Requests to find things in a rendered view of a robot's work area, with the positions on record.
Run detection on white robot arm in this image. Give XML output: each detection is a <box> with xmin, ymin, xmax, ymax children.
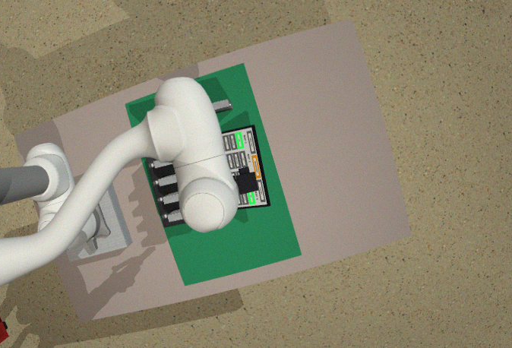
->
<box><xmin>0</xmin><ymin>77</ymin><xmax>258</xmax><ymax>286</ymax></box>

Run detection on green mat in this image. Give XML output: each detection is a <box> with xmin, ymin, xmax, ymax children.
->
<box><xmin>125</xmin><ymin>63</ymin><xmax>302</xmax><ymax>286</ymax></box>

